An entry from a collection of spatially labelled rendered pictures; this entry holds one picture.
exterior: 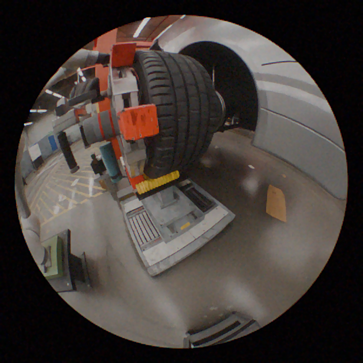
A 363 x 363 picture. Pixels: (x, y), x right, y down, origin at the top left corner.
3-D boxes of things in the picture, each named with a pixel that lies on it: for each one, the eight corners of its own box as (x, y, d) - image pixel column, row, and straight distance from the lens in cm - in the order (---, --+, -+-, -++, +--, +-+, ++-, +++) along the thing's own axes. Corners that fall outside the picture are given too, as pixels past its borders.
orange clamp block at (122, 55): (133, 65, 45) (137, 42, 44) (109, 69, 44) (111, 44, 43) (129, 63, 52) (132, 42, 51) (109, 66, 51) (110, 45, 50)
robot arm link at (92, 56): (88, 55, 72) (99, 56, 73) (90, 47, 80) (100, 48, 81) (83, 68, 77) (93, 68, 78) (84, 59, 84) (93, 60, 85)
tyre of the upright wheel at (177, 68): (256, 102, 36) (163, 47, 85) (191, 79, 17) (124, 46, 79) (181, 180, 79) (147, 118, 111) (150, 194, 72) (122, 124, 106)
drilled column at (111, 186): (121, 197, 143) (107, 167, 121) (114, 200, 144) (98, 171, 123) (119, 192, 150) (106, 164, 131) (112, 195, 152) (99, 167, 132)
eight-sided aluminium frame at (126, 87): (156, 192, 44) (137, 37, 41) (141, 200, 43) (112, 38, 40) (129, 152, 91) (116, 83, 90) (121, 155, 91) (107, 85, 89)
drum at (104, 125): (132, 133, 53) (127, 103, 52) (88, 149, 54) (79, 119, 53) (127, 130, 67) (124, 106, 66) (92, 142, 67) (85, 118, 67)
